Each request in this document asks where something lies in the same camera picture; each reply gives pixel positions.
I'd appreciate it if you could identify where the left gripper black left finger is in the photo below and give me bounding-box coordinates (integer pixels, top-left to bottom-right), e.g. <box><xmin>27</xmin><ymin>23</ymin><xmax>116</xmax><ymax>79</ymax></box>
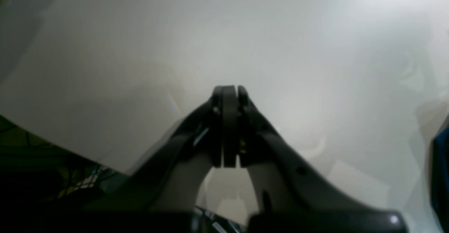
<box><xmin>82</xmin><ymin>86</ymin><xmax>232</xmax><ymax>233</ymax></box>

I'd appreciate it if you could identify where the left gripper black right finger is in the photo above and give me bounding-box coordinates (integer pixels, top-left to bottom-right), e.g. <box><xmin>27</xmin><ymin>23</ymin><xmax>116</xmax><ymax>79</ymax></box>
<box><xmin>231</xmin><ymin>86</ymin><xmax>408</xmax><ymax>233</ymax></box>

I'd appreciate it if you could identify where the dark blue t-shirt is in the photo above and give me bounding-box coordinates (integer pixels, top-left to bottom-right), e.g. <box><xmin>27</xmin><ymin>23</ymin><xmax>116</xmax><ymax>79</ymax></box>
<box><xmin>431</xmin><ymin>117</ymin><xmax>449</xmax><ymax>233</ymax></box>

